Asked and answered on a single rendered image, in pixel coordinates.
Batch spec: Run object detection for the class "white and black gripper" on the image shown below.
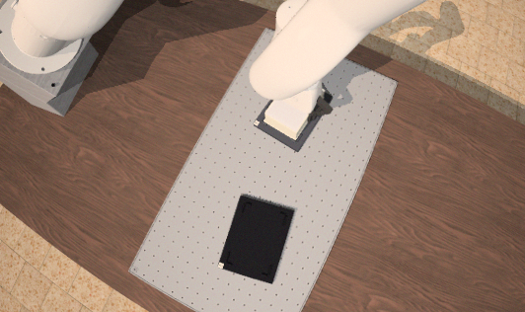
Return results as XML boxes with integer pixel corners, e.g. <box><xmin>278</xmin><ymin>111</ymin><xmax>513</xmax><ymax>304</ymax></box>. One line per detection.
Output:
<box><xmin>282</xmin><ymin>79</ymin><xmax>333</xmax><ymax>123</ymax></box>

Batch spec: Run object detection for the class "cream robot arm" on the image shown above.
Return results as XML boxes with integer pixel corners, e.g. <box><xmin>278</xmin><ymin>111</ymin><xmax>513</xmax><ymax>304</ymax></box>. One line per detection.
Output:
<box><xmin>0</xmin><ymin>0</ymin><xmax>427</xmax><ymax>100</ymax></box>

